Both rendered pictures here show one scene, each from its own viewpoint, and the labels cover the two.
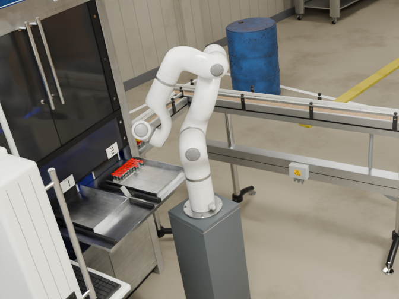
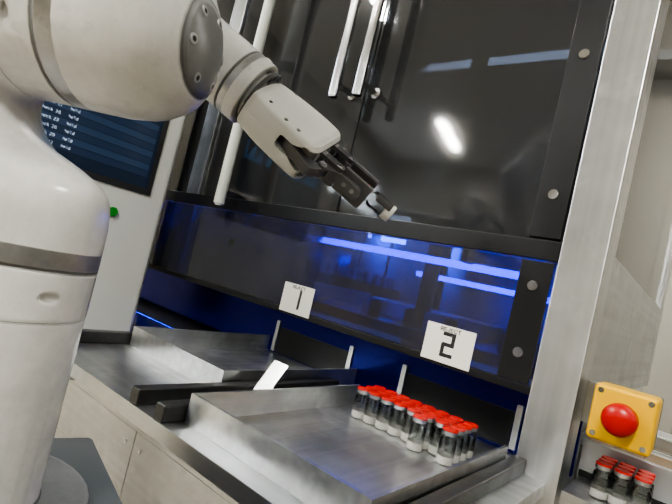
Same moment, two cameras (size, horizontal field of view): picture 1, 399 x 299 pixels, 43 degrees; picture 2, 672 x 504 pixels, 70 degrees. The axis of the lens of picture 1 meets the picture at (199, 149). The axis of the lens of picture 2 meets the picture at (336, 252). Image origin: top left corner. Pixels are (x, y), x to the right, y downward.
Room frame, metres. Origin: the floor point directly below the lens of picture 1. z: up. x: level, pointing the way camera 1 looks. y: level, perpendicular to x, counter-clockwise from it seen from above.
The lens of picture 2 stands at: (2.25, -0.32, 1.09)
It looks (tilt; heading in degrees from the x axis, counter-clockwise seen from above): 3 degrees up; 92
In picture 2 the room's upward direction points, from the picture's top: 14 degrees clockwise
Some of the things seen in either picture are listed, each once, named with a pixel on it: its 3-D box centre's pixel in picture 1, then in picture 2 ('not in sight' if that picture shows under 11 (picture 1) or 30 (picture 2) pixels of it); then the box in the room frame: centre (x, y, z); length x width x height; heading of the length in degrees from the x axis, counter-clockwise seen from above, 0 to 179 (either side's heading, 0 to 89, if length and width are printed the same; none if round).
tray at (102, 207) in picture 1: (86, 207); (249, 357); (2.10, 0.60, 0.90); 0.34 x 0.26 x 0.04; 53
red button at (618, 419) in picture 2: not in sight; (619, 419); (2.62, 0.30, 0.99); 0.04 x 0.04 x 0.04; 53
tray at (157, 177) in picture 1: (145, 176); (359, 435); (2.31, 0.30, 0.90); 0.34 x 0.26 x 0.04; 53
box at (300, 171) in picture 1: (298, 170); not in sight; (2.73, -0.61, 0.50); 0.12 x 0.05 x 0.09; 53
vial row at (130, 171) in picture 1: (129, 171); (404, 421); (2.37, 0.39, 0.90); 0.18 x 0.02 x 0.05; 143
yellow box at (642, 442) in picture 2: not in sight; (624, 416); (2.64, 0.34, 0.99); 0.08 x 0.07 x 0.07; 53
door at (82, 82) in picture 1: (76, 72); (469, 65); (2.37, 0.53, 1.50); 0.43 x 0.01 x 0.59; 143
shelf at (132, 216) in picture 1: (120, 196); (283, 406); (2.19, 0.44, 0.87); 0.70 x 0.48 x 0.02; 143
